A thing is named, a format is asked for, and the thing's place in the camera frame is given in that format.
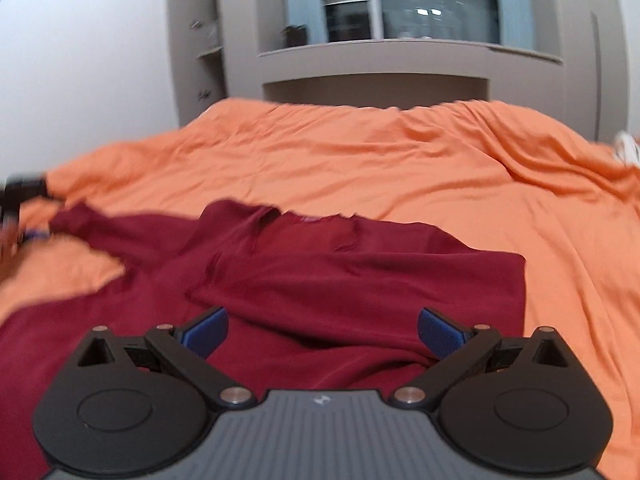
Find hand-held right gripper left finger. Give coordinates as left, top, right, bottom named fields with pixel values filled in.
left=76, top=306, right=259, bottom=411

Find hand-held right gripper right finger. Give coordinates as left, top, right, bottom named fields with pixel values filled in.
left=392, top=307, right=572, bottom=411

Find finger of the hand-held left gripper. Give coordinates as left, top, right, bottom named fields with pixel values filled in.
left=1, top=172, right=53, bottom=243

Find dark red shirt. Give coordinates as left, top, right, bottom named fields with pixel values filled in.
left=0, top=199, right=528, bottom=480

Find orange blanket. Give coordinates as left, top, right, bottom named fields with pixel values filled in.
left=0, top=99, right=640, bottom=480

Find beige crumpled garment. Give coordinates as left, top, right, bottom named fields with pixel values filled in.
left=612, top=130, right=640, bottom=166

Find grey built-in shelf unit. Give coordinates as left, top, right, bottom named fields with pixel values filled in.
left=167, top=0, right=618, bottom=143

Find small dark box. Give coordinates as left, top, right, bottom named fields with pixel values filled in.
left=282, top=24, right=310, bottom=50

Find window with blue curtains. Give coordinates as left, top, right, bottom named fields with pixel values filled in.
left=284, top=0, right=537, bottom=44

